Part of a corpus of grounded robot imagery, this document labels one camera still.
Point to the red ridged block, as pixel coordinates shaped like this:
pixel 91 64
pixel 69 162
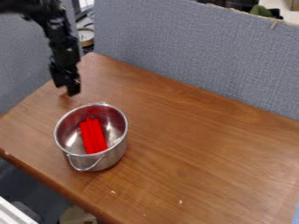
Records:
pixel 93 135

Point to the grey fabric partition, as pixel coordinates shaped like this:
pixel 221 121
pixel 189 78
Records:
pixel 25 57
pixel 224 50

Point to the white slatted object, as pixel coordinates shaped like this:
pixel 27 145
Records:
pixel 11 215

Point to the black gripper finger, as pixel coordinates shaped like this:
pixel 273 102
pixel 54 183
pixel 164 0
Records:
pixel 73 83
pixel 58 75

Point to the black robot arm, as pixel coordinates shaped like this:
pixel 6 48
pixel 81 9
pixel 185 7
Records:
pixel 19 6

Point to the green cloth item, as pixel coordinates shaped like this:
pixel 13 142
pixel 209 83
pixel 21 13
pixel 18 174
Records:
pixel 261 11

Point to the silver metal pot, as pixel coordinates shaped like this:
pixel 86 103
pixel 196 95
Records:
pixel 69 138

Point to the grey fabric partition right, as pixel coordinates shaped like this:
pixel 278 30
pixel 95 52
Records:
pixel 224 50

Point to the round wooden stool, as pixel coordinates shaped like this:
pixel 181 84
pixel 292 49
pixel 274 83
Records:
pixel 86 32

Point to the grey fabric partition left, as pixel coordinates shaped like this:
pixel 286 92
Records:
pixel 25 57

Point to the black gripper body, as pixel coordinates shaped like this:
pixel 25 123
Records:
pixel 50 14

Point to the beige object under table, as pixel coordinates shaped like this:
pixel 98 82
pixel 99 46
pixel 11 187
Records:
pixel 75 215

